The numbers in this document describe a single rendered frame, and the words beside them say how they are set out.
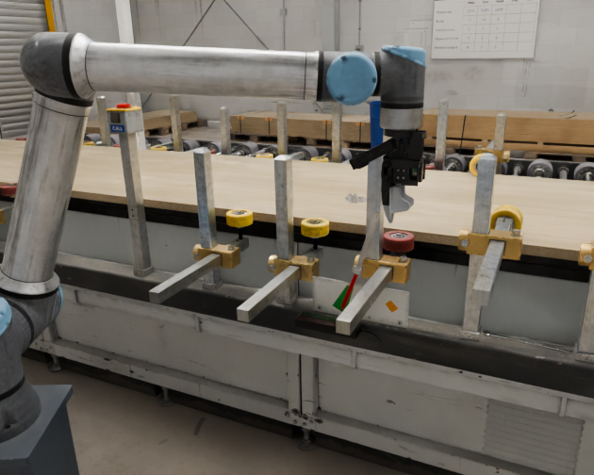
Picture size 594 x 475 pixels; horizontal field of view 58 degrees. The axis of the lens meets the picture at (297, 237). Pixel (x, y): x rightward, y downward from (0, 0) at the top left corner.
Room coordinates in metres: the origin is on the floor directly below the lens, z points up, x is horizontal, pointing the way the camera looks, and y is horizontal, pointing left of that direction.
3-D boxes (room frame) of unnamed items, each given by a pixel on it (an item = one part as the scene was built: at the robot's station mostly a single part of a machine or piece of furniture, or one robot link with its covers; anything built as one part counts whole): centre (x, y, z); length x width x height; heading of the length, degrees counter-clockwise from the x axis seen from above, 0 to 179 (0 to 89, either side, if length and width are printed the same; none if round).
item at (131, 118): (1.60, 0.49, 1.18); 0.07 x 0.07 x 0.08; 65
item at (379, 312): (1.26, -0.16, 0.75); 0.26 x 0.01 x 0.10; 65
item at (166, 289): (1.39, 0.26, 0.80); 0.44 x 0.03 x 0.04; 155
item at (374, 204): (1.27, -0.19, 0.90); 0.04 x 0.04 x 0.48; 65
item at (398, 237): (1.33, -0.27, 0.85); 0.08 x 0.08 x 0.11
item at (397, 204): (1.15, -0.22, 1.04); 0.06 x 0.03 x 0.09; 65
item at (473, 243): (1.15, -0.44, 0.95); 0.14 x 0.06 x 0.05; 65
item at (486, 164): (1.16, -0.42, 0.91); 0.04 x 0.04 x 0.48; 65
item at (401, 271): (1.26, -0.22, 0.85); 0.14 x 0.06 x 0.05; 65
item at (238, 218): (1.57, 0.17, 0.85); 0.08 x 0.08 x 0.11
